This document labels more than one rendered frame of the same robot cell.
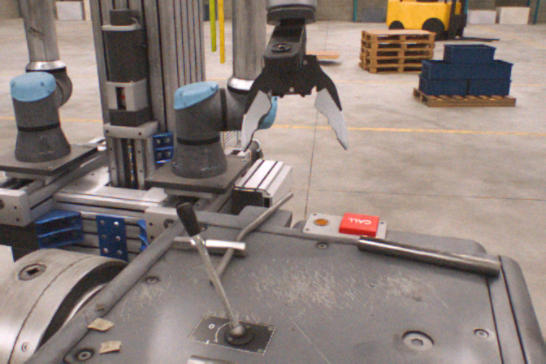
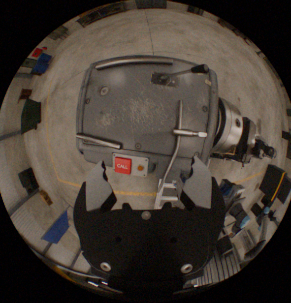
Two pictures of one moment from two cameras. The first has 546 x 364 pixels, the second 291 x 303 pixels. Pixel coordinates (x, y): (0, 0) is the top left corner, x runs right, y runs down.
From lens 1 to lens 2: 0.67 m
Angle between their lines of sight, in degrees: 57
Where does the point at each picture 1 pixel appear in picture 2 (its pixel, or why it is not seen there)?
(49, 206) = (228, 195)
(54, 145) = (234, 210)
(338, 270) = (129, 125)
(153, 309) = (197, 90)
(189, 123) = not seen: hidden behind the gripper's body
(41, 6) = (246, 243)
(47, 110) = (240, 218)
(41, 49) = (243, 233)
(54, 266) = (234, 125)
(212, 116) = not seen: hidden behind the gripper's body
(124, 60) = (225, 242)
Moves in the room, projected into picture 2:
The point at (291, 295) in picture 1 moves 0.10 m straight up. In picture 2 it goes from (146, 103) to (143, 90)
